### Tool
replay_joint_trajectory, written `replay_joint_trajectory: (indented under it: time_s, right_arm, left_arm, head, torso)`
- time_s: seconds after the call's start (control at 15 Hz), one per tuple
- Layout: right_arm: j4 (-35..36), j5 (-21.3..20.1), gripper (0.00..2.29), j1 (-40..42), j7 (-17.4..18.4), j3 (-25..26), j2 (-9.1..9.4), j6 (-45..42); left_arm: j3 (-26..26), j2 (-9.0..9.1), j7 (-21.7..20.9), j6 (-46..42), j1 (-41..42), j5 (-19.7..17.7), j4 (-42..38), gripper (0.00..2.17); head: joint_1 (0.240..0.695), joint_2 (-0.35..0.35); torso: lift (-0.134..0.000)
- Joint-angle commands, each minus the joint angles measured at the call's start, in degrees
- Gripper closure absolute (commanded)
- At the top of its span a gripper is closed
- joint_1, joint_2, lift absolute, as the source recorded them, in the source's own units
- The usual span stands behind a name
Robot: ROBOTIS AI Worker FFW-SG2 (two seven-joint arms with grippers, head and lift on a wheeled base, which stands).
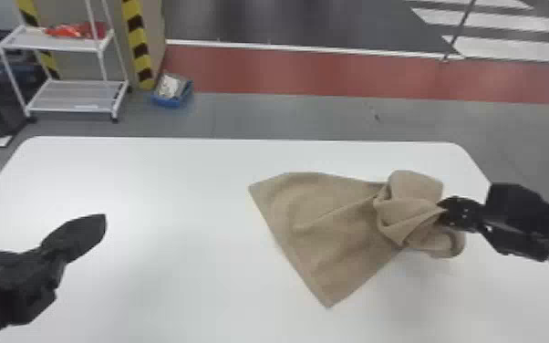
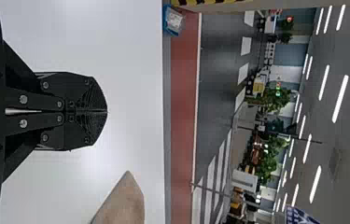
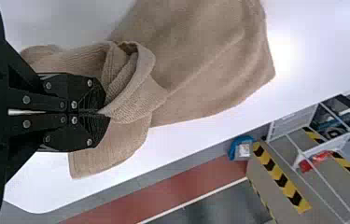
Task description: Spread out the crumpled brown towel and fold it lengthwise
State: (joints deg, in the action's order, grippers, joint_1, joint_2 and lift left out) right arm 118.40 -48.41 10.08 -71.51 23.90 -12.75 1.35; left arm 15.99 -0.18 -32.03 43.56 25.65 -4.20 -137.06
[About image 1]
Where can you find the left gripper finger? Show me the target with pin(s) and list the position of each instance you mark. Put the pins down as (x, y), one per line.
(76, 234)

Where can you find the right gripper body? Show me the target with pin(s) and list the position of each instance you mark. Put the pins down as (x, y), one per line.
(518, 239)

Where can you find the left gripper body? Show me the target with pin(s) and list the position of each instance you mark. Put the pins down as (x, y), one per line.
(11, 287)

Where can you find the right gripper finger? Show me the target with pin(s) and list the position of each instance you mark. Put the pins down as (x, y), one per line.
(461, 213)

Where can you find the beige towel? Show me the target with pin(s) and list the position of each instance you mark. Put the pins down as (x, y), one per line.
(322, 225)

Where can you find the blue basket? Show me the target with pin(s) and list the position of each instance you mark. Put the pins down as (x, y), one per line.
(173, 90)

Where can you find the red snack packet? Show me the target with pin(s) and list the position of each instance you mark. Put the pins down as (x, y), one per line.
(76, 30)

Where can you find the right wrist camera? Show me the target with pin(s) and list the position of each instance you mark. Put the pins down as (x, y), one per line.
(518, 203)

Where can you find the yellow black striped post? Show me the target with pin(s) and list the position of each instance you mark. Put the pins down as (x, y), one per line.
(138, 43)
(40, 33)

